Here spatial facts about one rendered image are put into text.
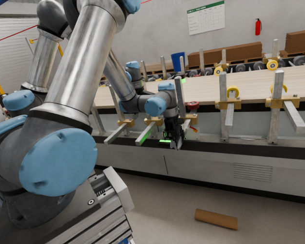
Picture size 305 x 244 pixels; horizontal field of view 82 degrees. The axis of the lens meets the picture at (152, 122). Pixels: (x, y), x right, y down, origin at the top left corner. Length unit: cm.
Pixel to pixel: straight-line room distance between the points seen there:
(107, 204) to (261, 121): 111
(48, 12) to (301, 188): 184
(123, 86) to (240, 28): 762
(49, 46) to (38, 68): 12
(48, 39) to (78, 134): 75
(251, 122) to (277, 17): 699
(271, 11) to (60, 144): 806
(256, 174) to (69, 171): 147
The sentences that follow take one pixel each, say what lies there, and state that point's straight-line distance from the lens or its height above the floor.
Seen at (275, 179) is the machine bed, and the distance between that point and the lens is 167.
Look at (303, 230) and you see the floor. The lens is 174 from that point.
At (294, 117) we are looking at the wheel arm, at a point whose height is 96.
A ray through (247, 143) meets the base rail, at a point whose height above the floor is 70.
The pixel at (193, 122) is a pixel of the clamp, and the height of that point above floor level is 84.
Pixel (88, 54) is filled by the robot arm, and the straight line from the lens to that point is 40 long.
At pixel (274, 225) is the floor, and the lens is 170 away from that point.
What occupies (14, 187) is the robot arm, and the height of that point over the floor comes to 114.
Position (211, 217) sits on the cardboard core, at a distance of 157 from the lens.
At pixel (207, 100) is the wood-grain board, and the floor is 90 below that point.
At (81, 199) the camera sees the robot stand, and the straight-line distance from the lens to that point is 51.
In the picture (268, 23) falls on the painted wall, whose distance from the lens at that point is 817.
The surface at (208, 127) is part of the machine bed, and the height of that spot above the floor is 67.
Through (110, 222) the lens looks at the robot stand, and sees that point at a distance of 60.
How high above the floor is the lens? 136
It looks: 25 degrees down
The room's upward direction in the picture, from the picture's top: 13 degrees counter-clockwise
